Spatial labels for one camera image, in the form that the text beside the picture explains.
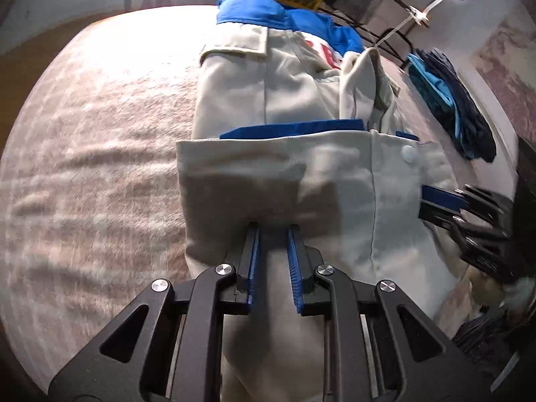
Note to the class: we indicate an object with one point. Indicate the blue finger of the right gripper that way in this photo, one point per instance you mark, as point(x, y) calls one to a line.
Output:
point(452, 221)
point(446, 196)

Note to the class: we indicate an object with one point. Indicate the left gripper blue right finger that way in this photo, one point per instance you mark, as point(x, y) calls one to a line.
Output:
point(303, 261)

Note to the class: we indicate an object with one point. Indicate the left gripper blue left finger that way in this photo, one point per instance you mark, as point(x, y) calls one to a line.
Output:
point(248, 264)

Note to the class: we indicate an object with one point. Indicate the white and blue work jacket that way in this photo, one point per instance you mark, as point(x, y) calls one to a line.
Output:
point(297, 123)

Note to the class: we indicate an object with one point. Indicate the black metal clothes rack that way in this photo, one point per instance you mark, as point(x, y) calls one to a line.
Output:
point(387, 16)

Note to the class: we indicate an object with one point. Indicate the right gloved hand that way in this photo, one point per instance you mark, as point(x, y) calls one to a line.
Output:
point(518, 299)

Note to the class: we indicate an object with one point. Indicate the striped grey trousers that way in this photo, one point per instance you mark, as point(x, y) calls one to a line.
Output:
point(497, 341)

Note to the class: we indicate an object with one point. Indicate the folded navy puffer jacket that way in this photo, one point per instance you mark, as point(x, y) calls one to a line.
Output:
point(436, 80)

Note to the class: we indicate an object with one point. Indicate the plaid bed cover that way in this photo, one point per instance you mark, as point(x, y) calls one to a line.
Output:
point(91, 206)

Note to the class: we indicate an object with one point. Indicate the white clip desk lamp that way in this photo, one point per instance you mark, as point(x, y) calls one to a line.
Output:
point(417, 16)

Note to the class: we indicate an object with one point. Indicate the landscape painting wall mural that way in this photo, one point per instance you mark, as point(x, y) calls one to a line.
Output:
point(506, 62)

